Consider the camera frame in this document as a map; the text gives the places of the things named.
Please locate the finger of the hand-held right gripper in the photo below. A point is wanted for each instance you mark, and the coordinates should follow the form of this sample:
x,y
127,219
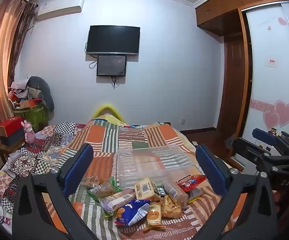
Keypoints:
x,y
254,152
264,136

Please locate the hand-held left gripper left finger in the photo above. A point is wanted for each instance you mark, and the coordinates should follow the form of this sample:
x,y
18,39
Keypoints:
x,y
80,166

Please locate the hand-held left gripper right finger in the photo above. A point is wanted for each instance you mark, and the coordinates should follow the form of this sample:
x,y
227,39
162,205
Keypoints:
x,y
209,170

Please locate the green-edged cookie packet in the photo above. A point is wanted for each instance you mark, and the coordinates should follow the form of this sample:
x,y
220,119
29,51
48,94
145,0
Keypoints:
x,y
103,190

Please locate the clear plastic container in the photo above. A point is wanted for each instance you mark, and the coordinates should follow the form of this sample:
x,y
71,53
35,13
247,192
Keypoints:
x,y
159,160

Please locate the fried snack bag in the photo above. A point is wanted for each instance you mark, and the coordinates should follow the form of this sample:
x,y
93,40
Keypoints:
x,y
170,207

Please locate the pale cracker packet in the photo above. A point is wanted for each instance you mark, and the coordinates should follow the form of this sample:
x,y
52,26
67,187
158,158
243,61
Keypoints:
x,y
144,190

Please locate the blue chip bag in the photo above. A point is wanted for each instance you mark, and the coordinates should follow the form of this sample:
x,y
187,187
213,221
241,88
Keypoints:
x,y
132,211

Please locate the small brown bread packet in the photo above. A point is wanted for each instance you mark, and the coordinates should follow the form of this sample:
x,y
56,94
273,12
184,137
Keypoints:
x,y
92,180

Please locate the red snack packet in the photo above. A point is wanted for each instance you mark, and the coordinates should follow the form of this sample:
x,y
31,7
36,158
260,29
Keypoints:
x,y
192,181

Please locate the yellow brown snack packet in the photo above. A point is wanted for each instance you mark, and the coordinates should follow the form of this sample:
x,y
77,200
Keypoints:
x,y
195,195

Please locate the white paper scrap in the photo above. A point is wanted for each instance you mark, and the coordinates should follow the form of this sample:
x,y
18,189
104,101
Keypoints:
x,y
194,143

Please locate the clear brown cookie packet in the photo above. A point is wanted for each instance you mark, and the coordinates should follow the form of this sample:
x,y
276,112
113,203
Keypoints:
x,y
175,191

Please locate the checkered patchwork quilt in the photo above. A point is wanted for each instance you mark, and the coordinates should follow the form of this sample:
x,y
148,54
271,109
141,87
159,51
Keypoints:
x,y
47,142

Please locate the long biscuit packet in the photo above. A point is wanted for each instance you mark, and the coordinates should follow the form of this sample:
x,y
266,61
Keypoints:
x,y
117,201

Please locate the green snack packet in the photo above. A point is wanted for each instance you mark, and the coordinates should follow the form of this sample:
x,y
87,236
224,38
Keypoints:
x,y
161,190

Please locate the yellow fluffy pillow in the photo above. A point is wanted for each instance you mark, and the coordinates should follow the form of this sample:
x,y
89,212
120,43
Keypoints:
x,y
108,118

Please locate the brown wooden door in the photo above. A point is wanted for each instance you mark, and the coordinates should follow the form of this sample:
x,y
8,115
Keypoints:
x,y
233,85

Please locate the pink plush toy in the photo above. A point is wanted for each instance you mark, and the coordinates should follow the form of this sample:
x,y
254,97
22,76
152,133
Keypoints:
x,y
29,132

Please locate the striped patchwork blanket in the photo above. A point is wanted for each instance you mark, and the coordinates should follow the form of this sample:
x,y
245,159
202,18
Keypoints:
x,y
139,135

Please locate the bread packet with orange face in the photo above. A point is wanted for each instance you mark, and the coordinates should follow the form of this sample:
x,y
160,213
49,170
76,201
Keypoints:
x,y
154,215

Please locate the dark grey box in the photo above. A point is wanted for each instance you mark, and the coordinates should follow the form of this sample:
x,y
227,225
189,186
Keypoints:
x,y
10,140

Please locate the grey cushion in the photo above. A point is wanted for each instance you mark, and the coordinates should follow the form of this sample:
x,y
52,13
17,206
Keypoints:
x,y
45,92

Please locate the red box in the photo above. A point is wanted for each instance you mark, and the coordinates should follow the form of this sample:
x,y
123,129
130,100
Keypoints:
x,y
9,126

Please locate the pile of clutter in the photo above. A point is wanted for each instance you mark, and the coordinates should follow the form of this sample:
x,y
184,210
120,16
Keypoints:
x,y
22,92

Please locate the wooden overhead wardrobe cabinets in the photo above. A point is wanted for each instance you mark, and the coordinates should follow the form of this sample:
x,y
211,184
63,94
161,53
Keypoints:
x,y
217,15

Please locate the dark patterned curtain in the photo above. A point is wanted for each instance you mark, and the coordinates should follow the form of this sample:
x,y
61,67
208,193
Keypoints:
x,y
22,35

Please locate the white air conditioner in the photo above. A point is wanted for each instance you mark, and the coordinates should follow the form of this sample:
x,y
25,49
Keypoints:
x,y
59,6

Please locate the small black wall monitor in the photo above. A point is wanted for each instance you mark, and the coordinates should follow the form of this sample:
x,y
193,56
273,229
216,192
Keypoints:
x,y
111,65

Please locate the large black wall television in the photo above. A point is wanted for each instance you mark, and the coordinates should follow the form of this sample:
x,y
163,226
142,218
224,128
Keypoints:
x,y
113,40

